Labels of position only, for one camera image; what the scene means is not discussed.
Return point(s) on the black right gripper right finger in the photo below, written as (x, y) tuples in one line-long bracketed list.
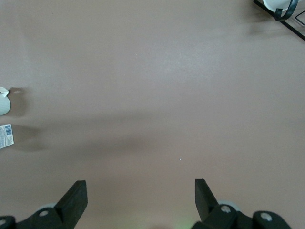
[(214, 212)]

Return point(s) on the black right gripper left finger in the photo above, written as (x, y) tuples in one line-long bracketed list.
[(66, 205)]

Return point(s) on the blue white milk carton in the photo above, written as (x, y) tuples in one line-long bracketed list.
[(6, 136)]

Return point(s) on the grey mug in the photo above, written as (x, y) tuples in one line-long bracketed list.
[(4, 105)]

